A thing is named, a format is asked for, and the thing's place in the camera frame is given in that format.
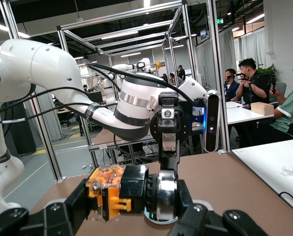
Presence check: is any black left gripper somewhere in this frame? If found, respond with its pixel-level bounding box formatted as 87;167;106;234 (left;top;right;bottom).
149;92;195;173

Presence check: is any light blue round plate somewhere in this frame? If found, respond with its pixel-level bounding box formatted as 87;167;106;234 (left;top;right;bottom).
143;207;180;225

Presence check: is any person in green black shirt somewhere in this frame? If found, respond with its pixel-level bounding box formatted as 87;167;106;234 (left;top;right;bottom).
256;60;293;148

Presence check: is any light wooden box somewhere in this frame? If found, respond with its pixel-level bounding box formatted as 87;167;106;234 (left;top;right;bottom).
250;101;275;116

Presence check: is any white office table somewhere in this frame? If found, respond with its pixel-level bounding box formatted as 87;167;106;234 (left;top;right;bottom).
225;100;275;125

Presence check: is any white table board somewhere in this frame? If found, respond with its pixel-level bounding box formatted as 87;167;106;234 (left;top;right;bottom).
231;138;293;218

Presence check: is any black cable on white board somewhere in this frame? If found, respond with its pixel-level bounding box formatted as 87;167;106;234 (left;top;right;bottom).
278;191;293;212

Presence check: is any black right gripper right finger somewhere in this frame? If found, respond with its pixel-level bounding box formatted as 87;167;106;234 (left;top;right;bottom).
168;180;267;236

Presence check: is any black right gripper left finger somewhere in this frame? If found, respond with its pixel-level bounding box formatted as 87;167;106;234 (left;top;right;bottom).
0;179;98;236

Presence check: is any clear plastic piece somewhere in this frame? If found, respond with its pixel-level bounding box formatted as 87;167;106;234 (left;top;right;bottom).
281;165;293;177

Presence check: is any aluminium frame cage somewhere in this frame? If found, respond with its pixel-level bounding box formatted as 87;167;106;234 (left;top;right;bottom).
56;0;211;158

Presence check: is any orange push-button switch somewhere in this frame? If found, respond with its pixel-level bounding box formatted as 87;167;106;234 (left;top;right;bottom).
86;164;180;222

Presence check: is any thick aluminium frame post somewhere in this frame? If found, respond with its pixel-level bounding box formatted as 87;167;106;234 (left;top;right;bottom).
206;0;231;153

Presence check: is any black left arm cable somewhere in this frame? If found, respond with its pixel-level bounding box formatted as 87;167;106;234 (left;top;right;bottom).
85;62;203;104

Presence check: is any person with black cap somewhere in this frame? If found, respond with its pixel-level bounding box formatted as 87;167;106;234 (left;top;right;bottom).
177;64;186;82

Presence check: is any black cable with white tag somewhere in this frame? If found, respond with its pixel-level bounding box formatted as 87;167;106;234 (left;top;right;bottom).
0;86;119;124

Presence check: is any slanted aluminium frame post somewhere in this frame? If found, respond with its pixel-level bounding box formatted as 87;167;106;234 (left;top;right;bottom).
0;0;67;184

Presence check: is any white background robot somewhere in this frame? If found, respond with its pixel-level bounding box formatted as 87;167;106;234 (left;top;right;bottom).
97;58;162;106

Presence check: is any person in dark jacket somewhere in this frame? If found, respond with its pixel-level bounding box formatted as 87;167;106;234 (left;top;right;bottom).
222;68;241;102

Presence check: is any green potted plant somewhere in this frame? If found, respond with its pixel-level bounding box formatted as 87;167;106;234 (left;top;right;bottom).
256;63;279;83

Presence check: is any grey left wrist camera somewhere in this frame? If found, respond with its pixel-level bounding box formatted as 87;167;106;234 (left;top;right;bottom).
202;89;222;153

